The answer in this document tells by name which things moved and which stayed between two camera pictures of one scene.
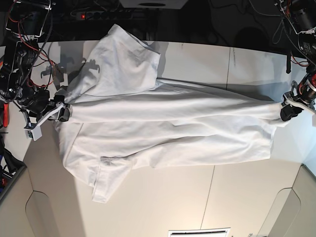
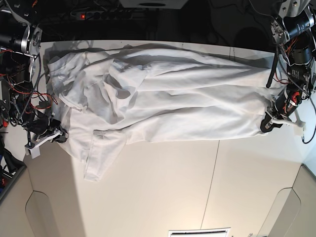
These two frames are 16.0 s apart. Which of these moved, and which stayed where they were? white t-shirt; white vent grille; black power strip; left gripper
Moved: white t-shirt; left gripper
Stayed: white vent grille; black power strip
